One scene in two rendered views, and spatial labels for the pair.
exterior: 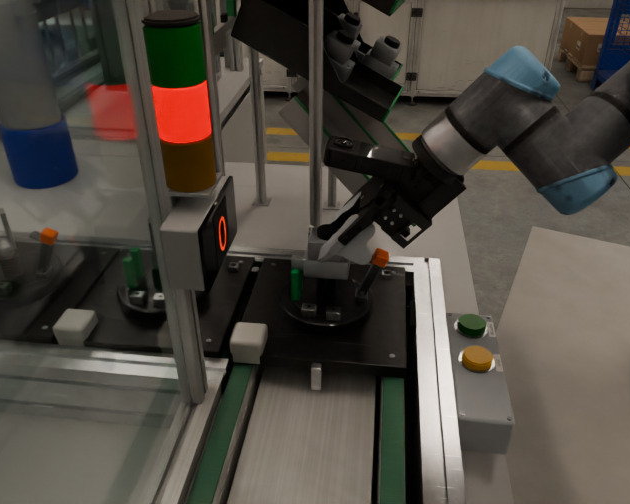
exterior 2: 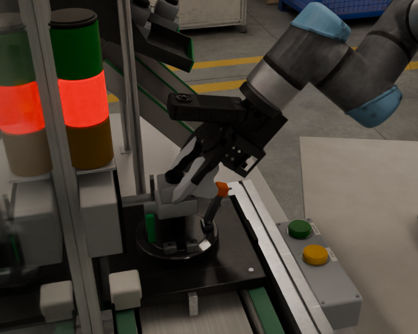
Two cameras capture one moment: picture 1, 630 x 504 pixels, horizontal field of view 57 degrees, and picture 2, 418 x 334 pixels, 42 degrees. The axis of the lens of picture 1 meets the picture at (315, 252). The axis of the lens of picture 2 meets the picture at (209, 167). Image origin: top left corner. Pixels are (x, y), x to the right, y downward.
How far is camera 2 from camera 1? 18 cm
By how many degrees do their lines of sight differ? 17
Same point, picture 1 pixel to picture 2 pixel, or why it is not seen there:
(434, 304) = (263, 218)
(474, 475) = not seen: outside the picture
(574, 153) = (372, 80)
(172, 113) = (81, 101)
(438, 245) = not seen: hidden behind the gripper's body
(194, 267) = (114, 234)
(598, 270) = (359, 162)
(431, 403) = (296, 300)
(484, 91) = (297, 41)
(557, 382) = (365, 258)
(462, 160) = (286, 98)
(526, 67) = (328, 19)
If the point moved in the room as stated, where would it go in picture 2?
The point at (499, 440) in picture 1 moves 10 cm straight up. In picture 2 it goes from (352, 315) to (361, 266)
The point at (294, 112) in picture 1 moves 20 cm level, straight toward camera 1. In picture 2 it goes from (106, 73) to (136, 119)
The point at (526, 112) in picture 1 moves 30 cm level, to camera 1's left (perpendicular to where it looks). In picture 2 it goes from (332, 54) to (119, 85)
